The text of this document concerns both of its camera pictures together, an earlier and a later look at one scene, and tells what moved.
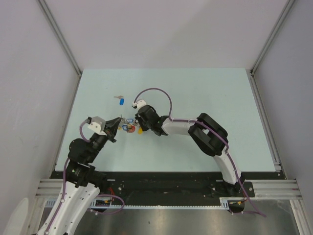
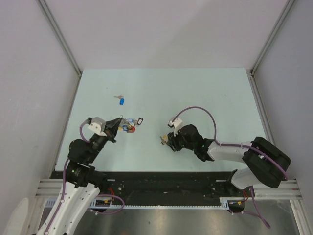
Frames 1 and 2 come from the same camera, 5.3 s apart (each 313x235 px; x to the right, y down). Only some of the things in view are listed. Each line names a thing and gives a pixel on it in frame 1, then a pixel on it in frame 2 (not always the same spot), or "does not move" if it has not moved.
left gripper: x=111 y=128 does not move
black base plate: x=173 y=188 does not move
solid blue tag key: x=122 y=99 does not move
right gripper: x=138 y=117 -> x=172 y=141
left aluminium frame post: x=60 y=35 does not move
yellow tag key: x=140 y=130 -> x=165 y=139
